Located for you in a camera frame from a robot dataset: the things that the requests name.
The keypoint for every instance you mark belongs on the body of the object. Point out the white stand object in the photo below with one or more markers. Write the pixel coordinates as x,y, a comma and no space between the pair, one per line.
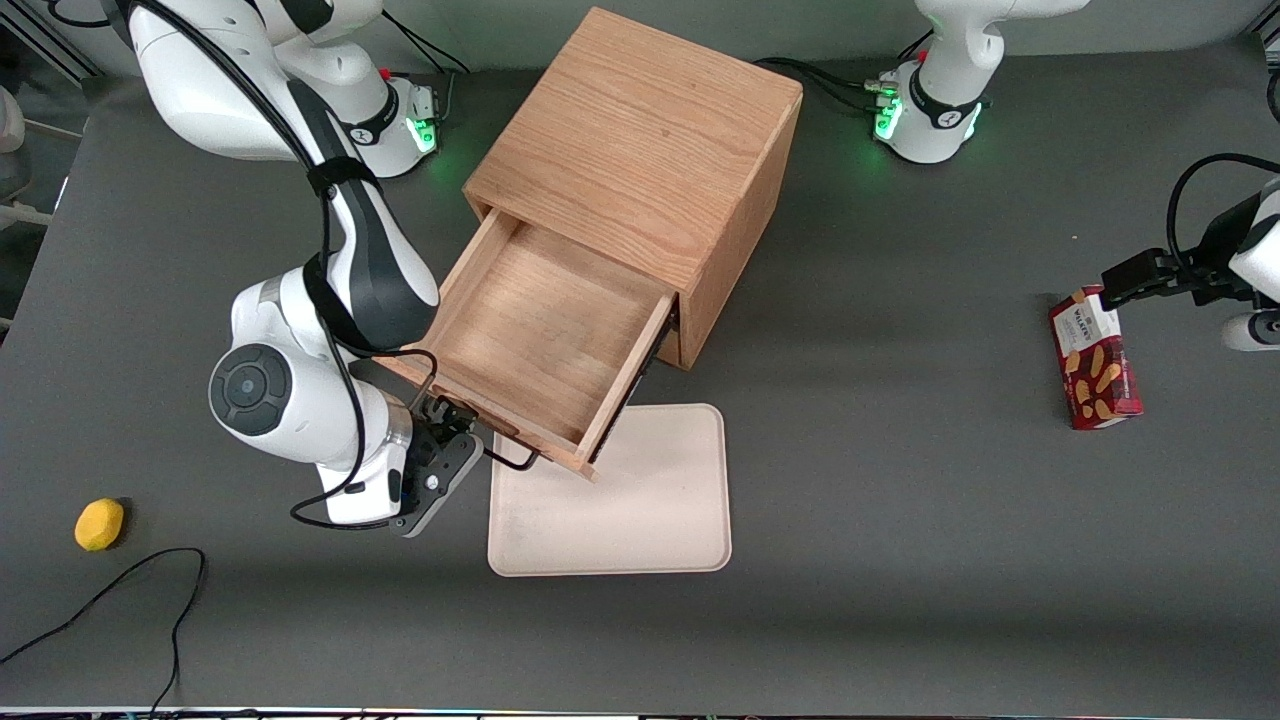
8,120

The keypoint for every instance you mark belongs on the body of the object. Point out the yellow lemon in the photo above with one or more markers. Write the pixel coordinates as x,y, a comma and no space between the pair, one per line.
99,525

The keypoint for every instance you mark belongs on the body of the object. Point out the aluminium frame profile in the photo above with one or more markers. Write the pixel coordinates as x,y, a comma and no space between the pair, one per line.
1268,38
60,45

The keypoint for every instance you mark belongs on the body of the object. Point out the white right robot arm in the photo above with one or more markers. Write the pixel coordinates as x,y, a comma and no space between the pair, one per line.
260,400

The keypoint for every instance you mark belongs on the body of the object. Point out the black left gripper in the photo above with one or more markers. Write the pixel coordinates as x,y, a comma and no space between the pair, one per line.
1213,250

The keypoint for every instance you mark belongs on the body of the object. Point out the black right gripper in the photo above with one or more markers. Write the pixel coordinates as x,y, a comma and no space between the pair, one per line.
437,418

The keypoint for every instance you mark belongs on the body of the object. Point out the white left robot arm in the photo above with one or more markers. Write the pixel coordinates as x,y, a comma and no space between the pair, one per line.
950,60

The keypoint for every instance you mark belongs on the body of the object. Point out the beige rectangular tray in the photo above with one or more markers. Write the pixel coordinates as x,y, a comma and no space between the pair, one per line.
640,500

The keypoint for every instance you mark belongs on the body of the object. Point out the oak wooden drawer cabinet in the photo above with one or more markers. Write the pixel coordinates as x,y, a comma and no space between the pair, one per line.
650,130

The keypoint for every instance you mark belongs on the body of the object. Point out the red shortbread cookie box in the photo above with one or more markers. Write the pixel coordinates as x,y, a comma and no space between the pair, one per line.
1095,370

